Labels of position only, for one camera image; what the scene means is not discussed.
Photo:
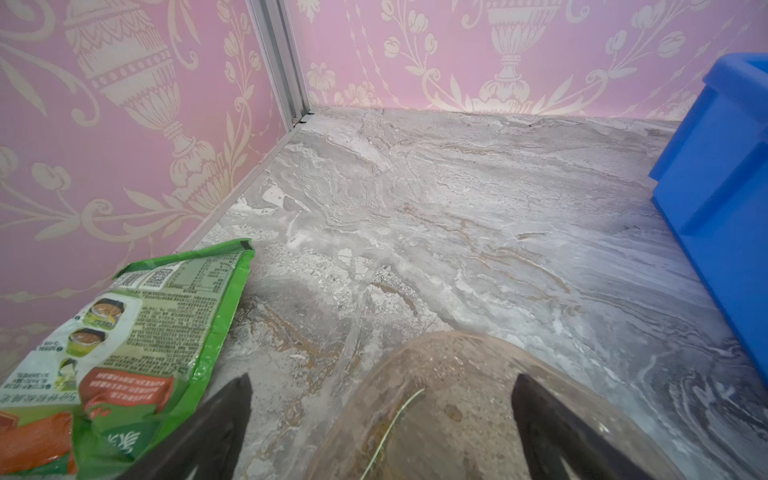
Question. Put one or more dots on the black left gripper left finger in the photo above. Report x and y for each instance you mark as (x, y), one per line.
(208, 444)

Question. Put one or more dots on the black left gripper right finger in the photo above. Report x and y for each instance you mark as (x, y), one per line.
(557, 444)

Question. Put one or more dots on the blue plastic bin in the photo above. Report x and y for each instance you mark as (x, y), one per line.
(712, 192)

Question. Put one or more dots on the brown translucent plate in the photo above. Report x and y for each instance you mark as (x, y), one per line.
(440, 408)

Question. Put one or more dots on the green snack bag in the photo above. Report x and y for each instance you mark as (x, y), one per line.
(126, 370)

